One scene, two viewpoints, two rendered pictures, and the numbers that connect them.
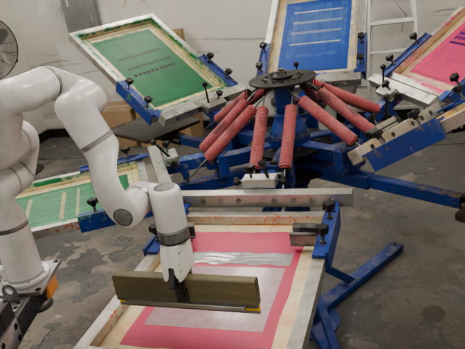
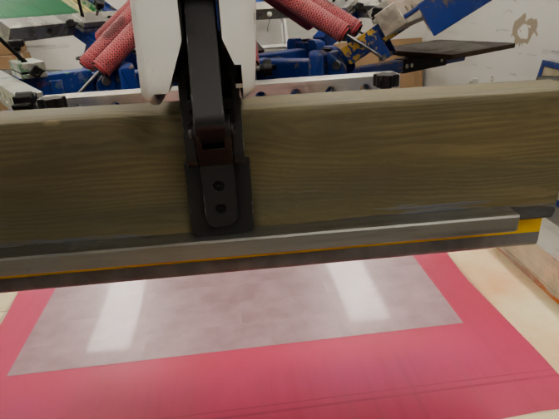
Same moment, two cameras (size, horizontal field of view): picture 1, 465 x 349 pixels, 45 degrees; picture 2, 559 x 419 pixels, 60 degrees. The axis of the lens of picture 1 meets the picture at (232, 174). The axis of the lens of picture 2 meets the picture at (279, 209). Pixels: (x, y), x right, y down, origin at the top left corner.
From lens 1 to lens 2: 122 cm
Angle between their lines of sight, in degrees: 23
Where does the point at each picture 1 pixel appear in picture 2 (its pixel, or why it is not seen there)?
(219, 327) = (309, 332)
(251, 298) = (543, 169)
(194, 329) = (220, 357)
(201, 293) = (313, 180)
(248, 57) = not seen: hidden behind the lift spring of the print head
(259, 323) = (425, 300)
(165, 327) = (105, 372)
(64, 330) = not seen: outside the picture
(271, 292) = not seen: hidden behind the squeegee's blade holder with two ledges
